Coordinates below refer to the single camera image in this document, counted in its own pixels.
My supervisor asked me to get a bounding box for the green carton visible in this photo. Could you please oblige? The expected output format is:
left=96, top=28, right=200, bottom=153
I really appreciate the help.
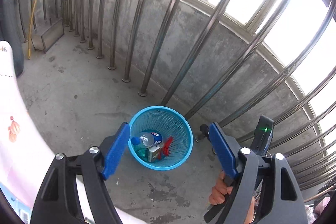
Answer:
left=147, top=147, right=162, bottom=163

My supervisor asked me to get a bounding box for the teal wrapper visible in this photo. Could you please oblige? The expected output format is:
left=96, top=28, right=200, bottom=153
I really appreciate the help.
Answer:
left=135, top=147, right=149, bottom=160

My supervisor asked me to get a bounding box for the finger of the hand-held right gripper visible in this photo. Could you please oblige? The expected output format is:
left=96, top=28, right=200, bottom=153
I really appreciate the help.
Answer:
left=199, top=123, right=211, bottom=138

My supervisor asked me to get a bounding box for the blue mesh waste basket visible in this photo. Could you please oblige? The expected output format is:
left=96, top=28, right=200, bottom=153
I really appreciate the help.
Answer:
left=128, top=106, right=194, bottom=171

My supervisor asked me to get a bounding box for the pink fuzzy cloth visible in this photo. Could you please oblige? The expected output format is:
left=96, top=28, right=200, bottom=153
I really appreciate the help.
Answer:
left=306, top=195, right=332, bottom=224

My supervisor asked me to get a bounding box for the person's right hand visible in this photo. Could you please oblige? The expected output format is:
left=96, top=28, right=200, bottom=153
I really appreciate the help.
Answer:
left=209, top=171, right=235, bottom=206

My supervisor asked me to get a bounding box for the metal balcony railing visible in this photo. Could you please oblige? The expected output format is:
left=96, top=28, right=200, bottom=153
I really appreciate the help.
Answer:
left=16, top=0, right=336, bottom=190

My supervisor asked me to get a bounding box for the red wrapper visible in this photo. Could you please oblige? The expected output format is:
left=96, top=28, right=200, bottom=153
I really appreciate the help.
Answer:
left=160, top=136, right=174, bottom=157

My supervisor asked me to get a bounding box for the plastic bottle with blue label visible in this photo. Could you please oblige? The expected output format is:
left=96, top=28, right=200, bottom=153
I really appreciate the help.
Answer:
left=130, top=130, right=163, bottom=149

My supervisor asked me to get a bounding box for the dark cabinet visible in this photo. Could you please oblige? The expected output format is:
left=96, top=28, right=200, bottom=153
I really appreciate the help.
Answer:
left=0, top=0, right=24, bottom=77

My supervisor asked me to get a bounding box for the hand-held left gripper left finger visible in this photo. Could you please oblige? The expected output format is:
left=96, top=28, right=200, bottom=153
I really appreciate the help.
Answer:
left=30, top=122, right=131, bottom=224

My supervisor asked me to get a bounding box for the metal dustpan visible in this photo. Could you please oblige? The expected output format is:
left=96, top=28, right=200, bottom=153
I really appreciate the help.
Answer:
left=30, top=18, right=65, bottom=53

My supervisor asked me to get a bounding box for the yellow broom handle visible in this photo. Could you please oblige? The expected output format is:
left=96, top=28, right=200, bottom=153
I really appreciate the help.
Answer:
left=26, top=0, right=45, bottom=60

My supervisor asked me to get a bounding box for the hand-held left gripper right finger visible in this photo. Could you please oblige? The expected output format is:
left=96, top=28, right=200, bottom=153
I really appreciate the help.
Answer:
left=209, top=122, right=309, bottom=224

